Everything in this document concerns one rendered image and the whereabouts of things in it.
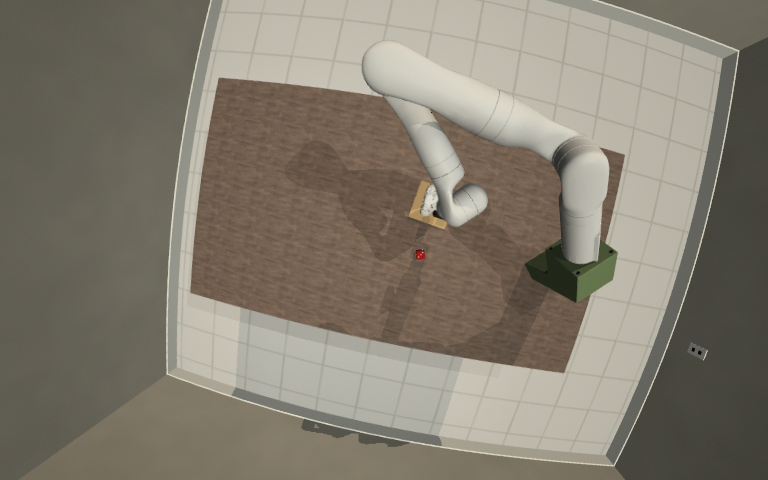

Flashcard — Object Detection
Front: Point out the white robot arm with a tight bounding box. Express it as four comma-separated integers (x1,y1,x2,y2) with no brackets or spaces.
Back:
362,40,609,264

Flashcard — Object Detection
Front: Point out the tan flat mat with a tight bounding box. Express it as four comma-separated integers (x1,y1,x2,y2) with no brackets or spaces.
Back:
408,181,447,229

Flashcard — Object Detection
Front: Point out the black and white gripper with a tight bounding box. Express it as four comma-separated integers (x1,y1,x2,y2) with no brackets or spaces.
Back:
420,184,444,220

